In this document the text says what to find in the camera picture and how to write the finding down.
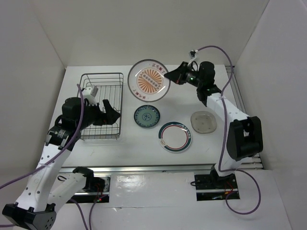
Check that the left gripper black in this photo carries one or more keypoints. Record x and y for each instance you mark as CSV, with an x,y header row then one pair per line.
x,y
103,118

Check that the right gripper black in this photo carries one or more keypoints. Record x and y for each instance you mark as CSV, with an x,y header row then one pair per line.
x,y
177,75

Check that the orange sunburst plate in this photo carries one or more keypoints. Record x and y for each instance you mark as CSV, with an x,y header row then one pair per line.
x,y
146,80

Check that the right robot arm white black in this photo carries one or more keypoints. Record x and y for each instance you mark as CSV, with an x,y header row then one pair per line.
x,y
242,137

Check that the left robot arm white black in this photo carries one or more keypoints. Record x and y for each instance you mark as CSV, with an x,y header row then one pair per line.
x,y
36,208

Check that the blue floral small plate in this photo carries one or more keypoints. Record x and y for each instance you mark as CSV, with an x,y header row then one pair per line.
x,y
147,116

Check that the clear glass square plate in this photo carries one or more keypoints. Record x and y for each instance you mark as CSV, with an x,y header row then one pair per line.
x,y
203,122

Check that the green red rimmed plate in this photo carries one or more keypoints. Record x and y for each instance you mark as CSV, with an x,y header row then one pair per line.
x,y
174,137

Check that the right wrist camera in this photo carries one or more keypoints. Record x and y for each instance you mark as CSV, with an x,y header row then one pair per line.
x,y
193,54

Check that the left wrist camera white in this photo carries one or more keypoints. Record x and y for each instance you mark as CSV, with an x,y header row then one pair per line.
x,y
89,93

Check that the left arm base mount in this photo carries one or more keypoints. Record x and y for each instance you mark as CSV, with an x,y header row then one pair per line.
x,y
98,190

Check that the aluminium front rail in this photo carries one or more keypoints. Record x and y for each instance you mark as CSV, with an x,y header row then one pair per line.
x,y
153,168

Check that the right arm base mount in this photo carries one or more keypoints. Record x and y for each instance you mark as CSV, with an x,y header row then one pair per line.
x,y
207,190

